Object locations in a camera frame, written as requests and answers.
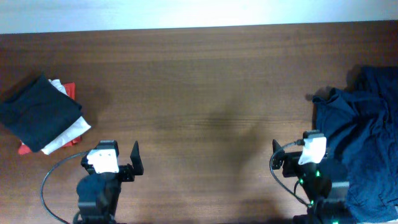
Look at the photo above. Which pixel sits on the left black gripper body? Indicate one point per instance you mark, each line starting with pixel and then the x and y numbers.
pixel 125 172

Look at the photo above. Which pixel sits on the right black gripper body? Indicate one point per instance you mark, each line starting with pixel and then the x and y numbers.
pixel 291 168

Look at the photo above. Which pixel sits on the navy blue shorts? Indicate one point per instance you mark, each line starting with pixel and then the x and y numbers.
pixel 361 131

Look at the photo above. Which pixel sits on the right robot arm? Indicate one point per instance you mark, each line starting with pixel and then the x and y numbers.
pixel 324 198

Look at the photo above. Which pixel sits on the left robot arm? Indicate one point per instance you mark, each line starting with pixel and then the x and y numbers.
pixel 99 191

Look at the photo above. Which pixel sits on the folded red garment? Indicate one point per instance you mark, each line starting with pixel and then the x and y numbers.
pixel 70 91

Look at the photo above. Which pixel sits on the folded black garment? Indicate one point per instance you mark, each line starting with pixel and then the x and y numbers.
pixel 38 113

